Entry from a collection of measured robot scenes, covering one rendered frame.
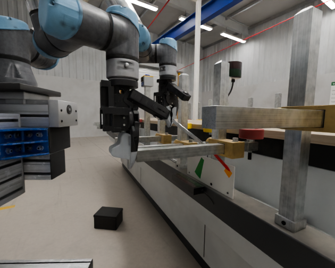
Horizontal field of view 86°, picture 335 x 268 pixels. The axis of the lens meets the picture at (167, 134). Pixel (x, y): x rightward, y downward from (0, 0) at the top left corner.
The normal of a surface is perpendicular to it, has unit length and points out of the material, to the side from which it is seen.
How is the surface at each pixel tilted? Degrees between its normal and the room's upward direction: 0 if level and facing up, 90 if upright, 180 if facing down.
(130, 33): 90
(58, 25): 139
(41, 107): 90
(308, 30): 90
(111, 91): 90
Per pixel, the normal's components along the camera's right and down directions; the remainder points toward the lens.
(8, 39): 0.63, 0.09
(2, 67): 0.35, -0.21
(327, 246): 0.01, -1.00
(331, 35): -0.85, 0.04
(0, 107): 0.04, 0.10
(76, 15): 0.70, 0.29
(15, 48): 0.81, 0.07
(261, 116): 0.43, 0.10
